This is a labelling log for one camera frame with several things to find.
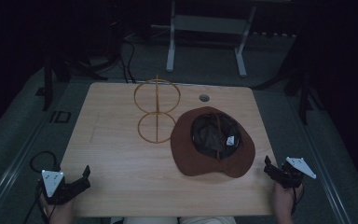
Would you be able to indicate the black stand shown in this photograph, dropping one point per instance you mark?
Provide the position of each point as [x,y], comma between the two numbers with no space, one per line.
[56,77]
[298,81]

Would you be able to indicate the person's left hand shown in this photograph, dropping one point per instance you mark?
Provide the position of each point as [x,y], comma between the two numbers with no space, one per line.
[60,213]

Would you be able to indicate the white metal desk frame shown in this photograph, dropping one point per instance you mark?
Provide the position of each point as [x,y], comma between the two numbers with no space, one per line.
[208,34]

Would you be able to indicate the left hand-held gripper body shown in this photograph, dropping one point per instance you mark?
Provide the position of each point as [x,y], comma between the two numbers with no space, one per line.
[57,186]

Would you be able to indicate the person's right hand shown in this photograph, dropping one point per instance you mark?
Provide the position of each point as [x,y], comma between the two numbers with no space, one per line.
[284,202]

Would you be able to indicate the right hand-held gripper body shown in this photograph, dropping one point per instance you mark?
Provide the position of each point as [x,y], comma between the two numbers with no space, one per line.
[290,172]

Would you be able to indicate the brown brimmed hat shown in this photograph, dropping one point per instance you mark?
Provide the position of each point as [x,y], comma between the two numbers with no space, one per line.
[213,141]

